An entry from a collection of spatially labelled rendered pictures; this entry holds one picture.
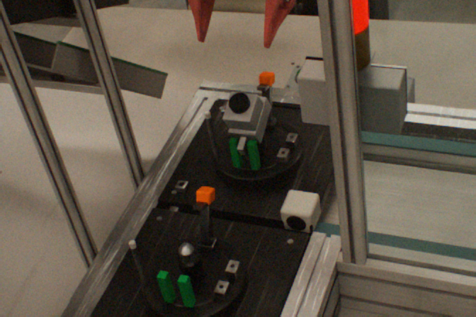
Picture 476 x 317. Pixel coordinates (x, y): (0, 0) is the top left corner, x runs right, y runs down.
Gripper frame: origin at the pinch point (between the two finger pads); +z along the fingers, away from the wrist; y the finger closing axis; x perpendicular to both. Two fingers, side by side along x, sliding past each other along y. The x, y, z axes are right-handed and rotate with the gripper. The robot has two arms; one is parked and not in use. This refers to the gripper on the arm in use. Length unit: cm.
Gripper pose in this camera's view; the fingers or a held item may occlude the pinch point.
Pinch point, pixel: (234, 38)
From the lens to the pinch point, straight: 114.0
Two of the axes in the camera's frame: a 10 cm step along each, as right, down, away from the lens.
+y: 9.2, 1.2, -3.7
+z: -1.3, 9.9, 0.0
